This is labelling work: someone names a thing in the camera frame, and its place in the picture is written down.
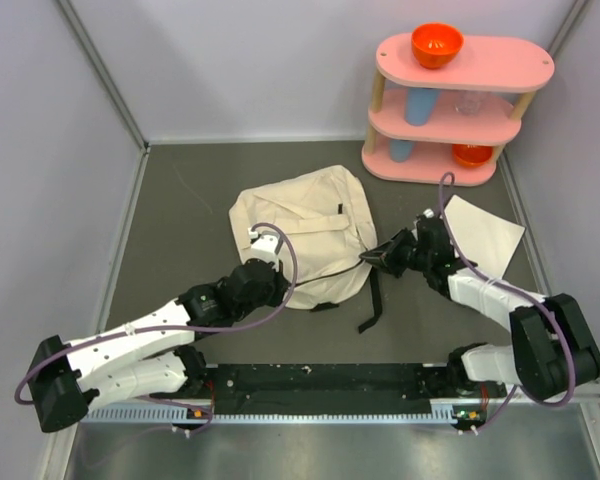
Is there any orange bowl on shelf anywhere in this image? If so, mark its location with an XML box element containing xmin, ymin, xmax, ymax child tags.
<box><xmin>452</xmin><ymin>144</ymin><xmax>494</xmax><ymax>168</ymax></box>
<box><xmin>411</xmin><ymin>23</ymin><xmax>464</xmax><ymax>69</ymax></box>

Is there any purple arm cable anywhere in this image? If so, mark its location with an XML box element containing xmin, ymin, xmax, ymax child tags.
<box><xmin>13</xmin><ymin>222</ymin><xmax>300</xmax><ymax>436</ymax></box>
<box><xmin>438</xmin><ymin>172</ymin><xmax>579</xmax><ymax>436</ymax></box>

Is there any clear glass on middle shelf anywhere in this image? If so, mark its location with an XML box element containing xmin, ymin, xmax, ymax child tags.
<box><xmin>455</xmin><ymin>91</ymin><xmax>488</xmax><ymax>116</ymax></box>

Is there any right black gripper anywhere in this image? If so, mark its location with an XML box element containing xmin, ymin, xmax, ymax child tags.
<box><xmin>362</xmin><ymin>226</ymin><xmax>433</xmax><ymax>278</ymax></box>

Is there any white square notebook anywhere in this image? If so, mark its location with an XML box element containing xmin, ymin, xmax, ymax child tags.
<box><xmin>445</xmin><ymin>195</ymin><xmax>525</xmax><ymax>278</ymax></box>

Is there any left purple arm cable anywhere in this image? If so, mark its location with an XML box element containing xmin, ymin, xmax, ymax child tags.
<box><xmin>13</xmin><ymin>222</ymin><xmax>300</xmax><ymax>436</ymax></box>

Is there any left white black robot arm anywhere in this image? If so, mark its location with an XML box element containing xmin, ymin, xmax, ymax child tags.
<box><xmin>21</xmin><ymin>259</ymin><xmax>297</xmax><ymax>433</ymax></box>

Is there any orange bowl on top shelf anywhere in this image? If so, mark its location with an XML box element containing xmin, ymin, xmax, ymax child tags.
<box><xmin>411</xmin><ymin>23</ymin><xmax>464</xmax><ymax>69</ymax></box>

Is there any pink three-tier shelf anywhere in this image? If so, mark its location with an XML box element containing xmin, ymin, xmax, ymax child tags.
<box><xmin>362</xmin><ymin>33</ymin><xmax>555</xmax><ymax>187</ymax></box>

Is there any blue cup on bottom shelf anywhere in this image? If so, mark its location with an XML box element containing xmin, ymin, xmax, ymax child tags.
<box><xmin>389</xmin><ymin>139</ymin><xmax>414</xmax><ymax>163</ymax></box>

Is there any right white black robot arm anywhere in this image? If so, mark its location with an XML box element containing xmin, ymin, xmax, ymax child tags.
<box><xmin>360</xmin><ymin>215</ymin><xmax>600</xmax><ymax>401</ymax></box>

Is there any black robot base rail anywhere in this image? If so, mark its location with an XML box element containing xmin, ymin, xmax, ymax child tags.
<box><xmin>153</xmin><ymin>363</ymin><xmax>457</xmax><ymax>415</ymax></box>

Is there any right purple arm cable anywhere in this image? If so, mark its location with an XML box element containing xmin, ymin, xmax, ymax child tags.
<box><xmin>438</xmin><ymin>172</ymin><xmax>579</xmax><ymax>436</ymax></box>

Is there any orange bowl on bottom shelf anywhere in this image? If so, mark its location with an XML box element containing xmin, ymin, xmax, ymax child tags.
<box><xmin>452</xmin><ymin>144</ymin><xmax>494</xmax><ymax>168</ymax></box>

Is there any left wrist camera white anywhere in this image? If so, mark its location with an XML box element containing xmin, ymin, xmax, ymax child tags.
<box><xmin>248</xmin><ymin>229</ymin><xmax>282</xmax><ymax>265</ymax></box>

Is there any blue cup on middle shelf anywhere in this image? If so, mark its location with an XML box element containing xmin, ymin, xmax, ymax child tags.
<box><xmin>404</xmin><ymin>87</ymin><xmax>439</xmax><ymax>126</ymax></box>

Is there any cream canvas student backpack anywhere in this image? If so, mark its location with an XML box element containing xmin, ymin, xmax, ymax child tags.
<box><xmin>229</xmin><ymin>165</ymin><xmax>383</xmax><ymax>333</ymax></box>

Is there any blue cup on shelf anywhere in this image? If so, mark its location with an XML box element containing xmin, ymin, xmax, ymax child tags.
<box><xmin>389</xmin><ymin>139</ymin><xmax>414</xmax><ymax>163</ymax></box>
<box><xmin>404</xmin><ymin>87</ymin><xmax>439</xmax><ymax>126</ymax></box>

